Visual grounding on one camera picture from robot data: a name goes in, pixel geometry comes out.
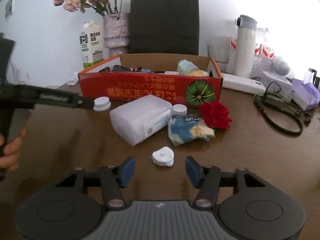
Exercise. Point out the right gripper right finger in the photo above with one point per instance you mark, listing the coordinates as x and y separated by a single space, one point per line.
194 172

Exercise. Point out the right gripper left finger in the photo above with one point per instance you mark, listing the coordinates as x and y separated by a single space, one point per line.
126 171

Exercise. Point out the white heart-shaped cap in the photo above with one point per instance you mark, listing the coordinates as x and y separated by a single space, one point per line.
163 157

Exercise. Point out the person's left hand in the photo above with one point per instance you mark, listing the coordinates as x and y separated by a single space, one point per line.
12 150

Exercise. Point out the blue snack packet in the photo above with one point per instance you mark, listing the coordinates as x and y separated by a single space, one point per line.
186 128

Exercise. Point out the translucent plastic container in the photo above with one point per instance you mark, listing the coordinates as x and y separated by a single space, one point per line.
137 120

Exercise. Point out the crumpled white tissue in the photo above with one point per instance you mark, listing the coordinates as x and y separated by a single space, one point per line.
73 79

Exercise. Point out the red artificial rose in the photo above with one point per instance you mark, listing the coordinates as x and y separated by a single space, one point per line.
215 115

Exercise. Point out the white round jar lid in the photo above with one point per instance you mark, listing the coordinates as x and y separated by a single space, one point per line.
179 109

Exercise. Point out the red cardboard box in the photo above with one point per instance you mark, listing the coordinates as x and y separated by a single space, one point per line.
132 76

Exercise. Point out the white green milk carton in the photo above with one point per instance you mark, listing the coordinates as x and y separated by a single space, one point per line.
91 43

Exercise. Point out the white power strip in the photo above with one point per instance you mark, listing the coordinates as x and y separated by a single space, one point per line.
242 84

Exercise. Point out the pink textured vase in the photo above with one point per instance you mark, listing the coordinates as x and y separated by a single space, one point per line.
116 33

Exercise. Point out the white thermos bottle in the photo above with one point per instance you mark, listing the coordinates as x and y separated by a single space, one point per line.
245 46

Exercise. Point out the purple tissue pack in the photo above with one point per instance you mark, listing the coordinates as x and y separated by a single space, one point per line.
306 96

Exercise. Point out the clear water bottle red label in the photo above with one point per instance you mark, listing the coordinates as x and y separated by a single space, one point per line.
263 54

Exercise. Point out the black paper bag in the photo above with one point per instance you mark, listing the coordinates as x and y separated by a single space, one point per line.
164 26

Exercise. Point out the black glasses with cord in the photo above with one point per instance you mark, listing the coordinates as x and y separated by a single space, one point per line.
272 98

